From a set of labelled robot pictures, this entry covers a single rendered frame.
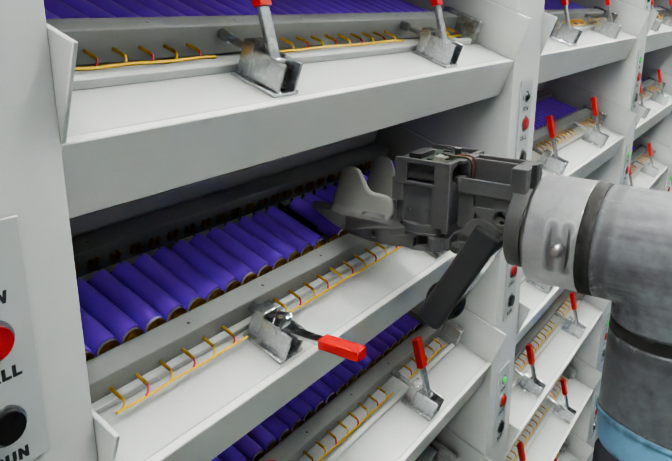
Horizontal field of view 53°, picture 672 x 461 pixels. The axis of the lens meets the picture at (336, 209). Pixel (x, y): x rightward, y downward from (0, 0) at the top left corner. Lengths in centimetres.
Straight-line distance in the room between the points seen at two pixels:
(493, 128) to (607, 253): 37
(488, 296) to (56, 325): 66
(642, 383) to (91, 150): 41
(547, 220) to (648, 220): 7
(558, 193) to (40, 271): 37
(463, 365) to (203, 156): 59
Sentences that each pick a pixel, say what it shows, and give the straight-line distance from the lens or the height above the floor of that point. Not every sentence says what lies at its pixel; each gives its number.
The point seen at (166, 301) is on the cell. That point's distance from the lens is 52.
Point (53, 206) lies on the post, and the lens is 35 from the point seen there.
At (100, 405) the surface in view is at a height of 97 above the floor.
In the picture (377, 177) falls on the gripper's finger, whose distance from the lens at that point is 68.
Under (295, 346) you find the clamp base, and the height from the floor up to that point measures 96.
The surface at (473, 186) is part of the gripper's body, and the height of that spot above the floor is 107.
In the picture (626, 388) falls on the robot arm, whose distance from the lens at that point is 57.
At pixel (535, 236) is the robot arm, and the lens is 54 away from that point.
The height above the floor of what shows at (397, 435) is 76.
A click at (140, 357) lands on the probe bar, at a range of 47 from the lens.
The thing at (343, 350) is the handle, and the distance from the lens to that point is 49.
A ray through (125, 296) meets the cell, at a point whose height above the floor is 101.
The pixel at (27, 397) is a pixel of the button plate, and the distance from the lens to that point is 36.
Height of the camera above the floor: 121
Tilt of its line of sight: 17 degrees down
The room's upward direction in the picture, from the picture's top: straight up
